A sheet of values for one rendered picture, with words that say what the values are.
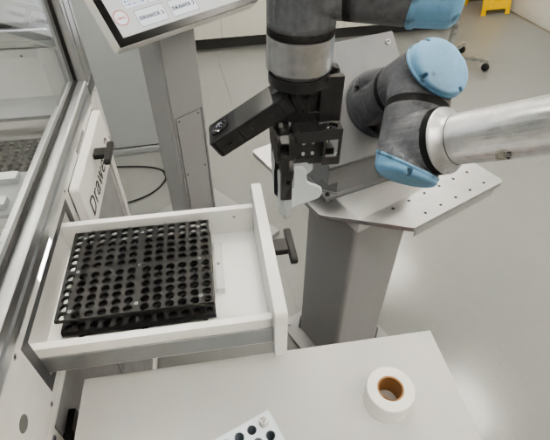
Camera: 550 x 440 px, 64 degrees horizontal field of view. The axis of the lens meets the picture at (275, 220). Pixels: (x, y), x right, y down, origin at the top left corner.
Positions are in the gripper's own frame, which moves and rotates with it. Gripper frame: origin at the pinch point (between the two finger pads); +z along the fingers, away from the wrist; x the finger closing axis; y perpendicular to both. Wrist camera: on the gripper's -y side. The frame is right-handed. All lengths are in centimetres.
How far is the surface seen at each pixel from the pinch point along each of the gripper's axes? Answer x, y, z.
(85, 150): 29.4, -33.8, 7.3
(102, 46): 168, -56, 40
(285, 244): -0.1, 1.0, 8.9
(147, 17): 82, -23, 0
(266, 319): -12.5, -3.7, 10.6
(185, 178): 93, -21, 65
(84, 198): 18.0, -33.0, 10.2
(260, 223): 3.3, -2.4, 7.2
